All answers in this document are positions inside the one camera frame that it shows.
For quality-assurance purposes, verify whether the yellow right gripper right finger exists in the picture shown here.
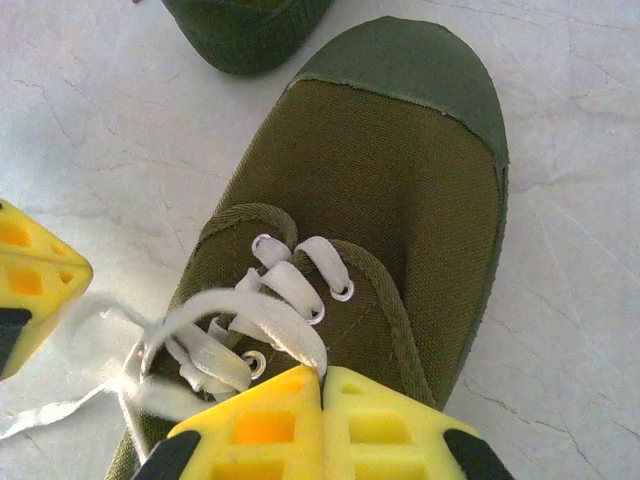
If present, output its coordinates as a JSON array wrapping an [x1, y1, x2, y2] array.
[[323, 365, 516, 480]]

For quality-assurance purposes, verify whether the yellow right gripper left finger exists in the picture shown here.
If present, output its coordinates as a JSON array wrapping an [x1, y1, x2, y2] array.
[[134, 364, 327, 480]]

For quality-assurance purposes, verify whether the white shoelace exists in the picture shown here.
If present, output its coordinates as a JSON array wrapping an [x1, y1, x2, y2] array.
[[0, 233, 356, 466]]

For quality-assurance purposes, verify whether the olive green canvas shoe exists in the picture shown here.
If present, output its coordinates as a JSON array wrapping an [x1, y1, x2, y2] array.
[[159, 0, 336, 77], [102, 14, 511, 480]]

